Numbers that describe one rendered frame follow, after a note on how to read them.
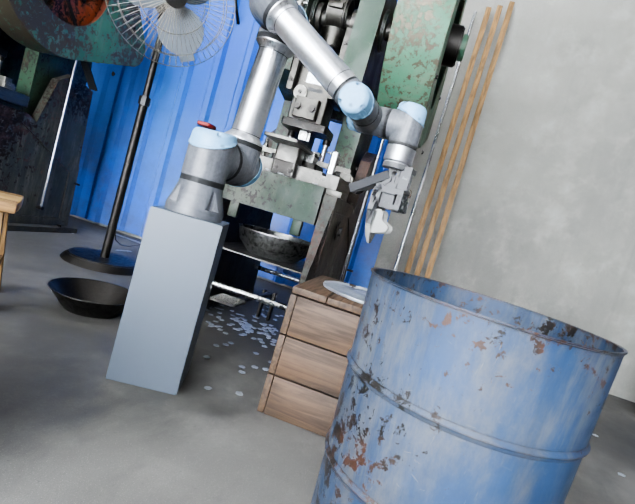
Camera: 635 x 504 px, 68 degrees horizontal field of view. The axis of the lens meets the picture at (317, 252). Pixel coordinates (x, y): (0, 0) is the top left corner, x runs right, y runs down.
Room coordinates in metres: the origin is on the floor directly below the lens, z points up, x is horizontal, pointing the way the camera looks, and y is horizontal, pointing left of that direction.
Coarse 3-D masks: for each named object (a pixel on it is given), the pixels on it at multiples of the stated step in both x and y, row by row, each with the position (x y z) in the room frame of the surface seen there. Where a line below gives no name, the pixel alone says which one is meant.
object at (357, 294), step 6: (324, 282) 1.40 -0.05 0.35; (330, 282) 1.45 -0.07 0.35; (336, 282) 1.47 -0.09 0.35; (342, 282) 1.49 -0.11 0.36; (330, 288) 1.30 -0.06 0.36; (336, 288) 1.36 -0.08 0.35; (342, 288) 1.40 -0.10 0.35; (348, 288) 1.44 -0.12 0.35; (354, 288) 1.48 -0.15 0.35; (360, 288) 1.51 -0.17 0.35; (366, 288) 1.52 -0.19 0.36; (342, 294) 1.26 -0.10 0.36; (348, 294) 1.32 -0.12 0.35; (354, 294) 1.34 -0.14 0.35; (360, 294) 1.34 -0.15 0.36; (354, 300) 1.24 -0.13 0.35; (360, 300) 1.24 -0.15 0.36
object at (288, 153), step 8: (272, 136) 1.75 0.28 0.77; (280, 136) 1.74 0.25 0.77; (280, 144) 1.86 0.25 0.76; (288, 144) 1.84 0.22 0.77; (296, 144) 1.77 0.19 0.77; (280, 152) 1.86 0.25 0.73; (288, 152) 1.85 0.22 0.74; (296, 152) 1.85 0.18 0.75; (304, 152) 1.90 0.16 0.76; (312, 152) 1.94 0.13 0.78; (280, 160) 1.86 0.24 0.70; (288, 160) 1.85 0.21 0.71; (296, 160) 1.85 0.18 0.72; (272, 168) 1.86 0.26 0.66; (280, 168) 1.85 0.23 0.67; (288, 168) 1.84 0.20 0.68; (296, 168) 1.86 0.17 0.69; (288, 176) 1.85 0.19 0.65
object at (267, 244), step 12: (240, 228) 1.96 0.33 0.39; (252, 228) 2.13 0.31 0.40; (264, 228) 2.18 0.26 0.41; (252, 240) 1.89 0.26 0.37; (264, 240) 1.87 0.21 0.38; (276, 240) 1.87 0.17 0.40; (288, 240) 1.87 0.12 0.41; (300, 240) 2.16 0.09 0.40; (252, 252) 1.95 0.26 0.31; (264, 252) 1.90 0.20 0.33; (276, 252) 1.89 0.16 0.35; (288, 252) 1.89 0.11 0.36; (300, 252) 1.93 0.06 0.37
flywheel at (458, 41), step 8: (456, 24) 1.90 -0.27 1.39; (456, 32) 1.86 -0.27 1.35; (464, 32) 1.90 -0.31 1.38; (448, 40) 1.87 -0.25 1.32; (456, 40) 1.86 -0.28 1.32; (464, 40) 1.88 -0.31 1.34; (448, 48) 1.87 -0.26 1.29; (456, 48) 1.86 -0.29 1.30; (464, 48) 1.88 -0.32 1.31; (448, 56) 1.89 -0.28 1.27; (456, 56) 1.89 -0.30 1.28; (448, 64) 1.93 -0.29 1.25
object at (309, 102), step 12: (300, 72) 1.96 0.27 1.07; (300, 84) 1.96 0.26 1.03; (312, 84) 1.95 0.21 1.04; (300, 96) 1.92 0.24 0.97; (312, 96) 1.94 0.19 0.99; (324, 96) 1.94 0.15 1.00; (300, 108) 1.92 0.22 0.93; (312, 108) 1.90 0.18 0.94; (324, 108) 1.93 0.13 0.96; (312, 120) 1.92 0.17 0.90; (324, 120) 1.96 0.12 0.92
